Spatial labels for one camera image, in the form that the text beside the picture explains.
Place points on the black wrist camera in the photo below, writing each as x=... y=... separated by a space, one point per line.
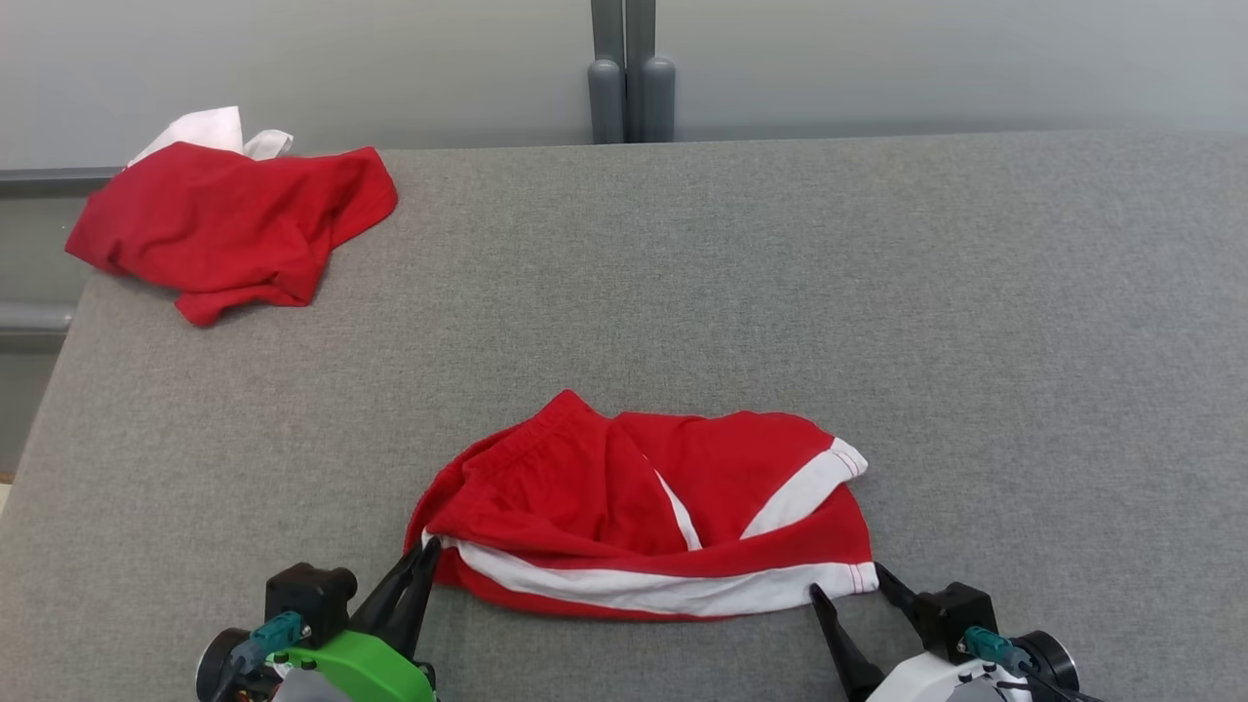
x=307 y=590
x=955 y=614

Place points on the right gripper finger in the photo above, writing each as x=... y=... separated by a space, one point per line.
x=899 y=593
x=846 y=658

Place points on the red shirt with white sleeves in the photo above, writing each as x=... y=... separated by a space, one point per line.
x=224 y=224

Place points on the dark grey horizontal rail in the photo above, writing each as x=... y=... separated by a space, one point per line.
x=49 y=180

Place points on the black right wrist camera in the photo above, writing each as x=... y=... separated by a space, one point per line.
x=955 y=614

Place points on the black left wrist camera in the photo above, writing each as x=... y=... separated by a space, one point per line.
x=307 y=590

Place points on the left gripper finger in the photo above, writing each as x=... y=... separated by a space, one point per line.
x=419 y=609
x=390 y=600

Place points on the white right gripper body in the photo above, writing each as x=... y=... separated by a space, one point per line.
x=936 y=682

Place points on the grey upright post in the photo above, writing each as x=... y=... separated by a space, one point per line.
x=651 y=58
x=606 y=58

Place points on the red shorts with white stripes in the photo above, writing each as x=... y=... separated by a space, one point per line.
x=585 y=487

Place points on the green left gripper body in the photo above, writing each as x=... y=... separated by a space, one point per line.
x=370 y=673

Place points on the light grey horizontal tube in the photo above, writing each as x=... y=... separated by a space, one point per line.
x=34 y=317

